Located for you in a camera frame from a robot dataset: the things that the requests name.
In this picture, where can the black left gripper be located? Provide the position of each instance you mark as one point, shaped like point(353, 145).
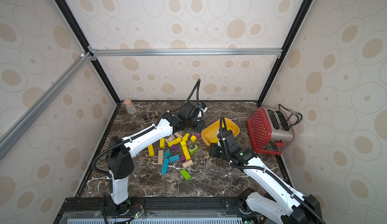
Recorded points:
point(200, 125)

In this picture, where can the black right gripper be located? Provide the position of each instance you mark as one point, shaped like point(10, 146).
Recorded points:
point(216, 150)

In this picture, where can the natural wood rectangular block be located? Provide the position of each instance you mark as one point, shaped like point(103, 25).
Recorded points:
point(177, 135)

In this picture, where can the yellow block upright centre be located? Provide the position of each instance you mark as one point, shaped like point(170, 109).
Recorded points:
point(186, 137)

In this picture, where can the long speckled yellow block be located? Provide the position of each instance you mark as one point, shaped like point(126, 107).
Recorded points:
point(174, 142)

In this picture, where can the natural wood arch block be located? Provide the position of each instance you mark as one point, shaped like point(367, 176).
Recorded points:
point(170, 138)

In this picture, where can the purple triangle block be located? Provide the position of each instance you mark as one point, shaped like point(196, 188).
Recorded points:
point(174, 148)

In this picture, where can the green rainbow arch block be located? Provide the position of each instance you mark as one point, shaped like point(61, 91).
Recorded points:
point(193, 150)

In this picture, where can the purple cube block near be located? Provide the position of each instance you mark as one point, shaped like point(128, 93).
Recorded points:
point(182, 158)

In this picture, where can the natural wood cylinder block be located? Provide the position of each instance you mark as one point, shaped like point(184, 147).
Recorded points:
point(187, 164)

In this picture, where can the teal block left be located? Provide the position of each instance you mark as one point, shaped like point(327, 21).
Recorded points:
point(166, 154)

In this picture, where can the teal block right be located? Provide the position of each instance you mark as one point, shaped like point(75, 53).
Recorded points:
point(174, 158)

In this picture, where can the red polka dot toaster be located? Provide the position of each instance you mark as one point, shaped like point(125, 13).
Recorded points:
point(269, 131)

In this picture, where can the green block front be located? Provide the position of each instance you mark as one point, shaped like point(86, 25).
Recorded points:
point(185, 174)

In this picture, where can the yellow block left short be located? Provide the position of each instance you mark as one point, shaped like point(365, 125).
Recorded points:
point(151, 150)

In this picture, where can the long natural wood block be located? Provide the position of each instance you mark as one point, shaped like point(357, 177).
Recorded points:
point(160, 157)

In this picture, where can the long teal block front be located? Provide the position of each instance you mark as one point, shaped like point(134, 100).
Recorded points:
point(165, 166)

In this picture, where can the clear bottle pink cap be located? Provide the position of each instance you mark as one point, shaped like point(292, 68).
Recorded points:
point(131, 109)

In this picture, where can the aluminium frame bar back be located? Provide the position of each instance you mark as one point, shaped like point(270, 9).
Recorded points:
point(185, 52)

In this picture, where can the aluminium frame bar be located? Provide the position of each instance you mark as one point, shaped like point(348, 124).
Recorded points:
point(24, 123)
point(185, 52)

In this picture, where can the aluminium frame bar left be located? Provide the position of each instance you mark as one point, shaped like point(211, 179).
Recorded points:
point(24, 123)

